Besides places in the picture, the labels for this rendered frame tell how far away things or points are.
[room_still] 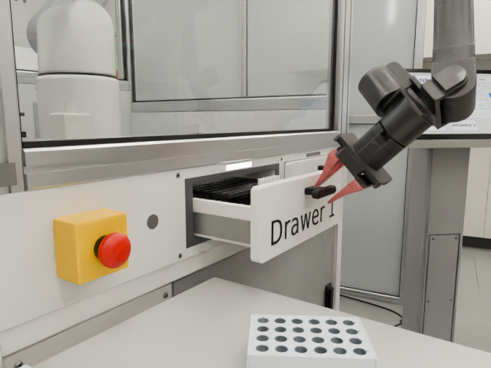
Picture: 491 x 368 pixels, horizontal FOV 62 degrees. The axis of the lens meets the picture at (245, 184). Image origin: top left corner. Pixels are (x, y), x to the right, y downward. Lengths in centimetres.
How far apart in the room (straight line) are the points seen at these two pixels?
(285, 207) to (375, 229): 182
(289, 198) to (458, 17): 37
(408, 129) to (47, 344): 55
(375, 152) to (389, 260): 184
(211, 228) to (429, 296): 115
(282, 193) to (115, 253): 26
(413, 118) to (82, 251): 47
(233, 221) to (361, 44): 189
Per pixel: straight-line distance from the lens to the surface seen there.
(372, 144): 65
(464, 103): 66
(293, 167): 90
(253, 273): 87
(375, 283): 252
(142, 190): 59
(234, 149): 75
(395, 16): 240
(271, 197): 59
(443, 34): 72
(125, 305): 63
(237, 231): 62
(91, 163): 54
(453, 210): 162
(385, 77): 68
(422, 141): 139
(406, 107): 63
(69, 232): 49
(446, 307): 173
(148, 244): 61
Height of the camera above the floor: 102
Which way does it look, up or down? 9 degrees down
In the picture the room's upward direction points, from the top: straight up
